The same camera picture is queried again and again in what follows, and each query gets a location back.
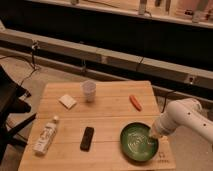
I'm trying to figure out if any orange carrot toy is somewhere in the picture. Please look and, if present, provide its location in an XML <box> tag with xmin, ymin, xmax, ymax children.
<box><xmin>129</xmin><ymin>95</ymin><xmax>142</xmax><ymax>111</ymax></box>

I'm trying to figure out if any black floor cable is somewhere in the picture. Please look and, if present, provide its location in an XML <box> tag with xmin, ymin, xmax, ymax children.
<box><xmin>0</xmin><ymin>40</ymin><xmax>42</xmax><ymax>88</ymax></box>

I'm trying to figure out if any green ceramic bowl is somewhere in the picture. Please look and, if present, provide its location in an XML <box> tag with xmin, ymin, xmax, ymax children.
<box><xmin>120</xmin><ymin>122</ymin><xmax>159</xmax><ymax>162</ymax></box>

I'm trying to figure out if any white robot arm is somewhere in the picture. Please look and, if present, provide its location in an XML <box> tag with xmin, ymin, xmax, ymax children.
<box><xmin>149</xmin><ymin>98</ymin><xmax>213</xmax><ymax>144</ymax></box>

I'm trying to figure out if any white sponge block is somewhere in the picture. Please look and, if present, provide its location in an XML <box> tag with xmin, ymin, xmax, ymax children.
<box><xmin>59</xmin><ymin>94</ymin><xmax>77</xmax><ymax>109</ymax></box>

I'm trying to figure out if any clear plastic cup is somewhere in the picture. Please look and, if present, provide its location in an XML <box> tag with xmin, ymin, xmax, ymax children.
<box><xmin>81</xmin><ymin>80</ymin><xmax>96</xmax><ymax>102</ymax></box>

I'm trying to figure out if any black remote control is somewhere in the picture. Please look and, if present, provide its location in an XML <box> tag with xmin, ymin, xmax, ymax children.
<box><xmin>80</xmin><ymin>127</ymin><xmax>94</xmax><ymax>151</ymax></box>

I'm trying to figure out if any white plastic bottle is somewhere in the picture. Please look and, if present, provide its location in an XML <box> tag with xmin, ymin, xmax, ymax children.
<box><xmin>33</xmin><ymin>116</ymin><xmax>59</xmax><ymax>155</ymax></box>

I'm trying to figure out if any black office chair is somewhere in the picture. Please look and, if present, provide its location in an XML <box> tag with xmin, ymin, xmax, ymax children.
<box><xmin>0</xmin><ymin>65</ymin><xmax>36</xmax><ymax>164</ymax></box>

